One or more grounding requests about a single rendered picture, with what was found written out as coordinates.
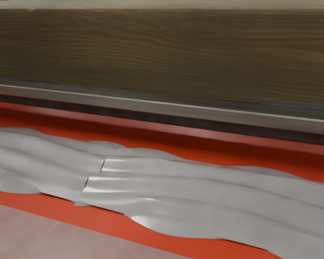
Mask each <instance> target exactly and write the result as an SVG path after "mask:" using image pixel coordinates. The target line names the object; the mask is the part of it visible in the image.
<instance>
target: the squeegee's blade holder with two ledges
mask: <svg viewBox="0 0 324 259"><path fill-rule="evenodd" d="M0 94H2V95H10V96H18V97H26V98H35V99H43V100H51V101H59V102H67V103H76V104H84V105H92V106H100V107H108V108H116V109H125V110H133V111H138V112H146V113H154V114H162V115H170V116H179V117H187V118H195V119H203V120H211V121H220V122H228V123H236V124H244V125H252V126H260V127H269V128H277V129H282V130H290V131H298V132H306V133H315V134H323V135H324V111H323V110H313V109H303V108H292V107H283V106H272V105H262V104H252V103H242V102H232V101H222V100H212V99H202V98H192V97H182V96H172V95H161V94H152V93H146V92H135V91H125V90H115V89H105V88H95V87H85V86H75V85H65V84H55V83H45V82H35V81H24V80H14V79H4V78H0Z"/></svg>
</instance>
